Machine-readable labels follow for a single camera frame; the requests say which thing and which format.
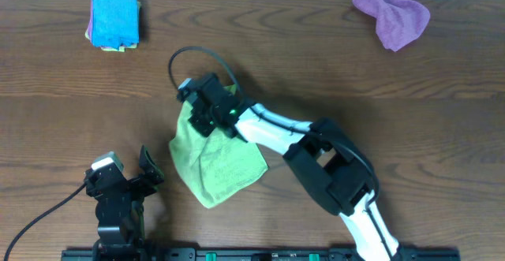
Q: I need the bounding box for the green microfiber cloth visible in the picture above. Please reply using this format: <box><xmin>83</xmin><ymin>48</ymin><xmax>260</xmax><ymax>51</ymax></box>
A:
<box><xmin>169</xmin><ymin>102</ymin><xmax>268</xmax><ymax>209</ymax></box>

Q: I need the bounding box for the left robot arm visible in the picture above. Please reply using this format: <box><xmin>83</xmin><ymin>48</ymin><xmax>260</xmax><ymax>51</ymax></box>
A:
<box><xmin>84</xmin><ymin>146</ymin><xmax>164</xmax><ymax>260</ymax></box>

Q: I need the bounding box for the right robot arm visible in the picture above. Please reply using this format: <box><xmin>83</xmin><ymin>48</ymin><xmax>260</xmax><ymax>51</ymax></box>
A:
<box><xmin>178</xmin><ymin>73</ymin><xmax>399</xmax><ymax>260</ymax></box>

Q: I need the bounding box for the folded yellow-green cloth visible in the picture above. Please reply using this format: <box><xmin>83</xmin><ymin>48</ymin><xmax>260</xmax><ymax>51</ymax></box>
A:
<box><xmin>84</xmin><ymin>1</ymin><xmax>142</xmax><ymax>54</ymax></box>

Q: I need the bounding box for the folded blue cloth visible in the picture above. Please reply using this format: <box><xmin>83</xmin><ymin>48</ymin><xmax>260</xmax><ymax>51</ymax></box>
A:
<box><xmin>90</xmin><ymin>0</ymin><xmax>140</xmax><ymax>50</ymax></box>

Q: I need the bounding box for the folded purple cloth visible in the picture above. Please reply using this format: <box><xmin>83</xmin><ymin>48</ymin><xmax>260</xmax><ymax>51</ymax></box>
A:
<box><xmin>84</xmin><ymin>6</ymin><xmax>93</xmax><ymax>41</ymax></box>

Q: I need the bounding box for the purple microfiber cloth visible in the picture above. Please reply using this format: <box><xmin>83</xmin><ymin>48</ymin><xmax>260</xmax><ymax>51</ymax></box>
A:
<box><xmin>352</xmin><ymin>0</ymin><xmax>431</xmax><ymax>52</ymax></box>

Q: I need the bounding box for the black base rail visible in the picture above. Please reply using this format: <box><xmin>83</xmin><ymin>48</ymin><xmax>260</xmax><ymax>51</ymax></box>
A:
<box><xmin>61</xmin><ymin>246</ymin><xmax>462</xmax><ymax>261</ymax></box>

